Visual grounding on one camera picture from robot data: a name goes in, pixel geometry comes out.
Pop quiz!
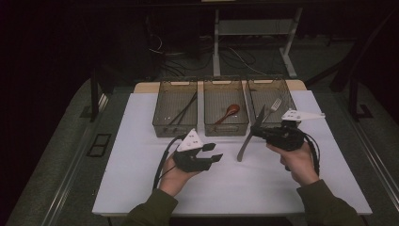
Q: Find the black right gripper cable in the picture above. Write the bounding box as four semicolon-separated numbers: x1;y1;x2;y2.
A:
302;133;322;177

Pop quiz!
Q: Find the white metal desk frame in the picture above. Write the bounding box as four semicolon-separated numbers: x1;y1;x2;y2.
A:
212;8;304;79

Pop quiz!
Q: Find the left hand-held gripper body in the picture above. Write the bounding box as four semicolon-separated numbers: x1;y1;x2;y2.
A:
172;128;212;173

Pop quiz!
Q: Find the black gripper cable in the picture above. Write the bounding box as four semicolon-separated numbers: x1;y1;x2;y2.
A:
302;133;322;177
152;134;186;191

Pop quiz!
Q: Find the black rectangular floor frame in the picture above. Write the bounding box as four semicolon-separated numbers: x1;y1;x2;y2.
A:
87;133;112;158

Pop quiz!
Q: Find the dark brown wooden spoon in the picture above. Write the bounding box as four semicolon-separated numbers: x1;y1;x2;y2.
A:
214;104;241;125

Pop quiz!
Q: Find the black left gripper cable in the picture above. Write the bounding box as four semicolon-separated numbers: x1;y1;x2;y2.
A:
152;134;186;191

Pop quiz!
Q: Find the silver metal knife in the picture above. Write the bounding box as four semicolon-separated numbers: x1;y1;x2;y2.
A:
236;105;267;163

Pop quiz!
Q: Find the person's right hand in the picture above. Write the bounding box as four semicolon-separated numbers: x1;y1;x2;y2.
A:
266;141;320;186

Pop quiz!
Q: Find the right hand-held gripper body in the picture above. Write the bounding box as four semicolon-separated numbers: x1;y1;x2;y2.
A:
264;107;327;153

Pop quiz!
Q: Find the person's left hand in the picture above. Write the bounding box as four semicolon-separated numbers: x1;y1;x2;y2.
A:
158;154;199;198

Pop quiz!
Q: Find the smoky transparent plastic bin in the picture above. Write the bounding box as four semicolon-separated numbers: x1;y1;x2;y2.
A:
202;78;250;137
152;79;199;138
245;77;302;137

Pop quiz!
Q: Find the black metal stand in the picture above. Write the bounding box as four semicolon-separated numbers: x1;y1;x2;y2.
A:
347;74;375;121

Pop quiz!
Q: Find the tangle of floor cables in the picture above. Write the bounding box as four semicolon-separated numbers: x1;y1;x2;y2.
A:
147;31;271;78

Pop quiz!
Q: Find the silver metal fork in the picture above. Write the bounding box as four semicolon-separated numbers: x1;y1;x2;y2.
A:
262;97;282;124

